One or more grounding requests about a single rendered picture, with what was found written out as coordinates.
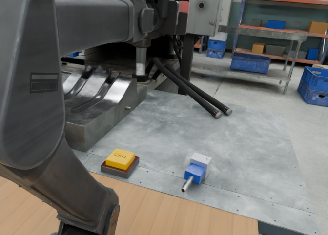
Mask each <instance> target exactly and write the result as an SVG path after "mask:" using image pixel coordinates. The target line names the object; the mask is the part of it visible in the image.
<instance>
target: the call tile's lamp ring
mask: <svg viewBox="0 0 328 235"><path fill-rule="evenodd" d="M138 158H139V156H135V159H134V160H133V162H132V163H131V164H130V166H129V167H128V169H127V170H123V169H119V168H116V167H112V166H108V165H105V164H106V160H105V161H104V163H103V164H102V165H101V166H104V167H108V168H111V169H115V170H118V171H122V172H126V173H128V171H129V170H130V169H131V167H132V166H133V165H134V163H135V162H136V160H137V159H138Z"/></svg>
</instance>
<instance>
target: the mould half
mask: <svg viewBox="0 0 328 235"><path fill-rule="evenodd" d="M83 72H84V69H80V70H76V71H74V72H73V73H72V74H71V75H70V76H69V78H68V79H67V80H66V81H65V83H64V84H63V93H64V95H65V94H67V93H68V92H69V91H70V90H71V89H72V88H73V86H74V85H75V84H76V82H77V81H78V79H79V78H80V77H81V75H82V73H83ZM108 76H109V74H104V73H95V74H93V75H92V76H91V77H90V78H89V80H88V81H87V82H86V84H85V85H84V87H83V88H82V89H81V90H80V91H79V93H78V94H77V95H75V96H74V97H72V98H69V99H67V100H65V101H64V103H65V113H66V114H70V115H74V116H76V117H75V118H73V119H71V120H70V121H67V122H66V125H67V126H65V127H64V132H65V139H66V141H67V143H68V145H69V146H70V148H71V149H75V150H79V151H82V152H87V151H88V150H89V149H90V148H91V147H92V146H94V145H95V144H96V143H97V142H98V141H99V140H100V139H101V138H102V137H104V136H105V135H106V134H107V133H108V132H109V131H110V130H111V129H112V128H114V127H115V126H116V125H117V124H118V123H119V122H120V121H121V120H122V119H124V118H125V117H126V116H127V115H128V114H129V113H130V112H131V111H132V110H134V109H135V108H136V107H137V106H138V105H139V104H140V103H141V102H142V101H144V100H145V99H146V93H147V86H144V85H141V86H140V87H137V79H136V78H130V77H124V76H119V77H118V78H117V79H116V80H115V82H114V83H113V84H112V86H111V88H110V89H109V91H108V93H107V94H106V96H105V97H104V98H103V99H102V100H101V101H100V102H98V103H97V104H95V105H93V106H91V107H89V108H88V109H86V110H84V111H81V112H79V113H72V112H70V110H71V109H72V108H75V107H77V106H79V105H81V104H83V103H85V102H87V101H89V100H90V99H92V98H93V97H94V96H95V94H96V93H97V92H98V90H99V89H100V87H101V86H102V84H103V83H104V81H105V80H106V78H107V77H108ZM125 106H128V107H130V108H131V109H130V110H125Z"/></svg>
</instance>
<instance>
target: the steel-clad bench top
mask: <svg viewBox="0 0 328 235"><path fill-rule="evenodd" d="M207 102H208V101H207ZM221 103H222V104H224V105H225V106H227V107H229V108H230V109H232V113H231V115H229V116H228V115H227V114H225V113H224V112H222V111H221V110H219V109H218V108H217V107H215V106H214V105H212V104H211V103H209V104H211V105H212V106H213V107H214V108H215V109H217V110H218V111H219V112H220V113H221V114H222V116H221V117H220V118H219V119H216V118H215V117H214V116H213V115H212V114H211V113H209V112H208V111H207V110H206V109H205V108H203V107H202V106H201V105H200V104H199V103H197V102H196V101H195V100H194V99H193V98H192V97H190V96H185V95H180V94H175V93H170V92H164V91H159V90H153V89H148V88H147V93H146V99H145V100H144V101H142V102H141V103H140V104H139V105H138V106H137V107H136V108H135V109H134V110H132V111H131V112H130V113H129V114H128V115H127V116H126V117H125V118H124V119H122V120H121V121H120V122H119V123H118V124H117V125H116V126H115V127H114V128H112V129H111V130H110V131H109V132H108V133H107V134H106V135H105V136H104V137H102V138H101V139H100V140H99V141H98V142H97V143H96V144H95V145H94V146H92V147H91V148H90V149H89V150H88V151H87V152H82V151H79V150H75V149H71V150H72V151H73V152H74V154H75V155H76V156H77V158H78V159H79V160H80V161H81V163H82V164H83V165H84V166H85V168H86V169H87V170H88V171H89V172H92V173H95V174H99V175H102V176H106V177H110V178H113V179H116V180H120V181H123V182H127V183H130V184H134V185H137V186H141V187H144V188H148V189H151V190H154V191H157V192H161V193H164V194H168V195H171V196H175V197H179V198H182V199H186V200H189V201H193V202H196V203H200V204H203V205H206V206H209V207H213V208H216V209H220V210H223V211H227V212H230V213H234V214H237V215H241V216H245V217H248V218H252V219H255V220H257V221H260V222H263V223H267V224H270V225H274V226H277V227H281V228H284V229H287V230H291V231H294V232H298V233H301V234H305V235H321V233H320V230H319V227H318V224H317V221H316V218H315V214H314V211H313V208H312V205H311V202H310V199H309V196H308V192H307V189H306V186H305V183H304V180H303V176H302V173H301V170H300V167H299V164H298V161H297V158H296V154H295V151H294V149H293V145H292V142H291V139H290V136H289V133H288V130H287V126H286V123H285V120H284V116H283V113H279V112H274V111H268V110H263V109H257V108H252V107H246V106H241V105H236V104H231V103H225V102H221ZM116 148H117V149H121V150H125V151H129V152H133V153H135V156H139V163H138V165H137V166H136V167H135V169H134V170H133V172H132V173H131V175H130V176H129V177H128V179H126V178H123V177H119V176H115V175H112V174H108V173H105V172H101V165H102V164H103V163H104V161H105V160H106V159H107V158H108V156H109V155H110V154H111V153H112V152H113V151H114V150H115V149H116ZM195 152H196V153H199V154H202V155H204V156H207V157H211V158H212V160H211V166H210V170H209V174H208V176H207V178H206V179H205V180H202V181H201V182H200V184H199V185H198V184H196V183H193V182H192V183H191V184H190V186H189V187H188V189H187V190H186V192H185V193H183V192H182V191H181V188H182V187H183V186H184V184H185V183H186V181H187V180H186V179H184V176H185V170H186V169H187V167H188V166H189V163H190V158H191V157H192V156H193V154H194V153H195Z"/></svg>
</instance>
